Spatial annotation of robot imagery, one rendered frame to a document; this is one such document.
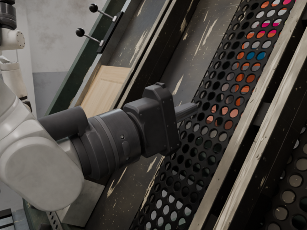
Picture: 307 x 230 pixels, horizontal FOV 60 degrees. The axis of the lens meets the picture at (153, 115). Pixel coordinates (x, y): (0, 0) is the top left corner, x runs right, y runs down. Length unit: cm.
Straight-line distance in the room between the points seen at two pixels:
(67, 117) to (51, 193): 9
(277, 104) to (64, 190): 31
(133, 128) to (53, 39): 373
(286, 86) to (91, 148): 29
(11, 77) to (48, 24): 301
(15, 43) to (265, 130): 88
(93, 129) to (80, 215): 45
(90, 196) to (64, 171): 45
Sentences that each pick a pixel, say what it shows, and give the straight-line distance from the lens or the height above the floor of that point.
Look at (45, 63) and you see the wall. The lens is 404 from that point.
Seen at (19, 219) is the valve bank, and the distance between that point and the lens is 119.
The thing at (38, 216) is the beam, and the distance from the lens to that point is 99.
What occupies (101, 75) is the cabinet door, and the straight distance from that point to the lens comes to 111.
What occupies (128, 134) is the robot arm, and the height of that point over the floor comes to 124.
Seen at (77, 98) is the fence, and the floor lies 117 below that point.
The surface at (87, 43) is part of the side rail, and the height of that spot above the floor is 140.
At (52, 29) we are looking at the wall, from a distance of 408.
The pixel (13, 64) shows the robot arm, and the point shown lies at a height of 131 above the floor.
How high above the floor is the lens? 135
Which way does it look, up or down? 13 degrees down
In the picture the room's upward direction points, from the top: straight up
